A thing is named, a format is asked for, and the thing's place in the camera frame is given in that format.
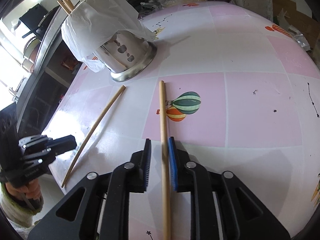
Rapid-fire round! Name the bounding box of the white plastic bag on holder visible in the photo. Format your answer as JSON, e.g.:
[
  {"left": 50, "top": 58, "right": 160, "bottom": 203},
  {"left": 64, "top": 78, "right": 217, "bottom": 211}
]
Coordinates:
[{"left": 61, "top": 0, "right": 156, "bottom": 73}]

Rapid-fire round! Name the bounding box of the wooden chopstick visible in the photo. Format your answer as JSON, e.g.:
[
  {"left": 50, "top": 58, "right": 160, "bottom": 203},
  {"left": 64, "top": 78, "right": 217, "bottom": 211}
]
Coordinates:
[
  {"left": 63, "top": 0, "right": 74, "bottom": 11},
  {"left": 61, "top": 85, "right": 126, "bottom": 188},
  {"left": 57, "top": 0, "right": 71, "bottom": 15},
  {"left": 159, "top": 80, "right": 171, "bottom": 240}
]

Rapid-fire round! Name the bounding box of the cardboard box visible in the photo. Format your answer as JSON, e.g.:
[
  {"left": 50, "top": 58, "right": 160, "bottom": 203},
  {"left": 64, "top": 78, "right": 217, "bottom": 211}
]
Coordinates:
[{"left": 272, "top": 0, "right": 319, "bottom": 49}]

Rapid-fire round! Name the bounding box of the person's left hand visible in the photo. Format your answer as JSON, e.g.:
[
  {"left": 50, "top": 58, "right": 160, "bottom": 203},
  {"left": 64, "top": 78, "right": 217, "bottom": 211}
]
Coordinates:
[{"left": 5, "top": 179, "right": 42, "bottom": 200}]

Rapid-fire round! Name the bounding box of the steel utensil holder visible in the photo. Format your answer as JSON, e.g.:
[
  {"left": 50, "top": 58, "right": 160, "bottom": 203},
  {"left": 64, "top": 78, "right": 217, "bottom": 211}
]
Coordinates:
[{"left": 94, "top": 31, "right": 157, "bottom": 82}]

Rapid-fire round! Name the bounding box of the black wok with lid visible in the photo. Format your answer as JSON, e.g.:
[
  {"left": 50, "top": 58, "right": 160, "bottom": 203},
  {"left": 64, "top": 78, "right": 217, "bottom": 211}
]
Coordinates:
[{"left": 22, "top": 7, "right": 58, "bottom": 41}]

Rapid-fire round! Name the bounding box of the brown pot green lid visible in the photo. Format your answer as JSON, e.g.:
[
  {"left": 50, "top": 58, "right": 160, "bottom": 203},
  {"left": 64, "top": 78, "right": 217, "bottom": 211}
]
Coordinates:
[{"left": 22, "top": 37, "right": 41, "bottom": 73}]

